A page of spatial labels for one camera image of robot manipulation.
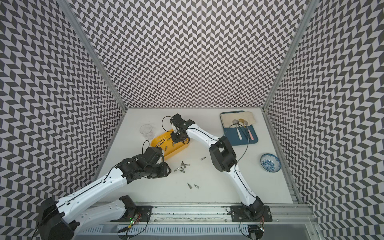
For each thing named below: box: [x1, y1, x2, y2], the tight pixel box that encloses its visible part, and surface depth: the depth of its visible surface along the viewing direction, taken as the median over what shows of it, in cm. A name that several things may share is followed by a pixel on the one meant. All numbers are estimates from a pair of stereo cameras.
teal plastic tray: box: [219, 110, 259, 146], surface depth 107 cm
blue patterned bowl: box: [260, 153, 282, 173], surface depth 90 cm
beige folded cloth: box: [220, 111, 256, 128], surface depth 114 cm
